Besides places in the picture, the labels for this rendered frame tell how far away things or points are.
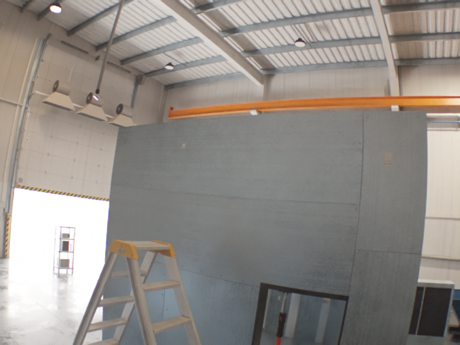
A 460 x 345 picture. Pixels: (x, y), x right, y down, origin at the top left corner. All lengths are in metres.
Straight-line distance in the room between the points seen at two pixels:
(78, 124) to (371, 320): 11.47
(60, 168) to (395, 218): 11.02
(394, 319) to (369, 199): 0.71
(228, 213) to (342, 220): 0.77
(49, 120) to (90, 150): 2.14
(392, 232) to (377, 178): 0.31
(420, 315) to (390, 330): 4.61
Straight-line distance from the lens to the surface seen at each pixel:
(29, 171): 11.34
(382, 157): 1.92
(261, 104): 11.87
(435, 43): 10.74
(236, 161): 2.24
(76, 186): 12.22
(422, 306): 6.55
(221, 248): 2.26
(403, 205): 1.88
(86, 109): 11.60
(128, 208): 2.90
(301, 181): 2.02
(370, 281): 1.92
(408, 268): 1.89
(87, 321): 2.17
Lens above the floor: 2.56
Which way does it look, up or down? 7 degrees up
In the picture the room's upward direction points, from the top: 6 degrees clockwise
